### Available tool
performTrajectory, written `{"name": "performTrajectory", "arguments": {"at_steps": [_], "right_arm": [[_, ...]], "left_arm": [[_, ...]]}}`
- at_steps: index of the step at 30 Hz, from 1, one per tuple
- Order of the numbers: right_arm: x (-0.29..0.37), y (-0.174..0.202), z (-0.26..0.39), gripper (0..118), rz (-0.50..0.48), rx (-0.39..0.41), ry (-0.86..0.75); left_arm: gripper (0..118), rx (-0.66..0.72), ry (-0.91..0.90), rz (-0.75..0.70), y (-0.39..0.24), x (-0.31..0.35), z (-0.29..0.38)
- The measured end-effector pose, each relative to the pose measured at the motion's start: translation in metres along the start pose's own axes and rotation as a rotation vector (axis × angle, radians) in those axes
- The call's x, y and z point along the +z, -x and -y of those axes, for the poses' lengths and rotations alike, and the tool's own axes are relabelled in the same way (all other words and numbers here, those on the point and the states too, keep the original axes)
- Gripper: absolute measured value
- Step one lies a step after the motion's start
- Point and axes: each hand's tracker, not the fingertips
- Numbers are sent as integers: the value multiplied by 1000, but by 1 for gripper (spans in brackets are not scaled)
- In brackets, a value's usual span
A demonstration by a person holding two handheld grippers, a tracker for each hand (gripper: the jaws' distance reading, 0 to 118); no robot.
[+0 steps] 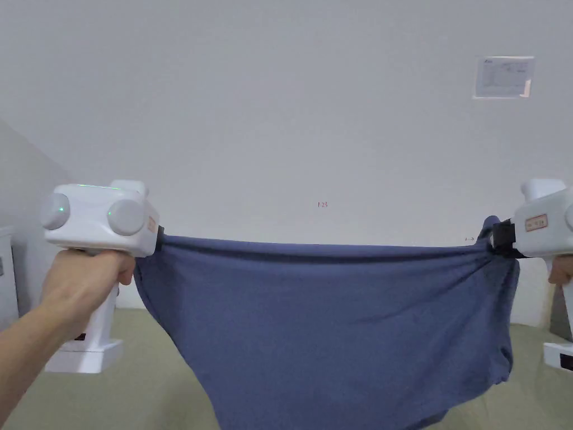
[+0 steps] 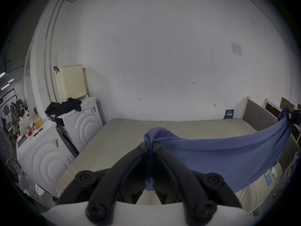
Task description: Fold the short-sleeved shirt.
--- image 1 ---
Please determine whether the person's right hand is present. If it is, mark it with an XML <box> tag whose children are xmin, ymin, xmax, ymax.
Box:
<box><xmin>548</xmin><ymin>254</ymin><xmax>573</xmax><ymax>286</ymax></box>

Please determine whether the dark blue shirt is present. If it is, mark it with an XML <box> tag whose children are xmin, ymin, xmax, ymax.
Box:
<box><xmin>133</xmin><ymin>216</ymin><xmax>523</xmax><ymax>430</ymax></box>

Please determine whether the white paper sheet on wall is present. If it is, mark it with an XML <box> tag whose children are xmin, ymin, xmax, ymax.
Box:
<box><xmin>472</xmin><ymin>55</ymin><xmax>536</xmax><ymax>100</ymax></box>

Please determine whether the person's left forearm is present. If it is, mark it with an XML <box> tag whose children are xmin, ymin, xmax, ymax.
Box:
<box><xmin>0</xmin><ymin>301</ymin><xmax>76</xmax><ymax>430</ymax></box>

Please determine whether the bed with pale green sheet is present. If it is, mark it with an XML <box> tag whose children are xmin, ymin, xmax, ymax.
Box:
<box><xmin>0</xmin><ymin>306</ymin><xmax>573</xmax><ymax>430</ymax></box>

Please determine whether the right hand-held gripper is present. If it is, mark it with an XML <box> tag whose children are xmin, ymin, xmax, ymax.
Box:
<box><xmin>491</xmin><ymin>178</ymin><xmax>573</xmax><ymax>372</ymax></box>

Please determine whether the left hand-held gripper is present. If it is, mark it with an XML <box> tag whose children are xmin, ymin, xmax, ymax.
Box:
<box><xmin>39</xmin><ymin>179</ymin><xmax>166</xmax><ymax>375</ymax></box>

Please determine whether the person's left hand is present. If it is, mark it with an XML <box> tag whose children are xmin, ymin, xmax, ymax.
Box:
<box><xmin>37</xmin><ymin>248</ymin><xmax>137</xmax><ymax>336</ymax></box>

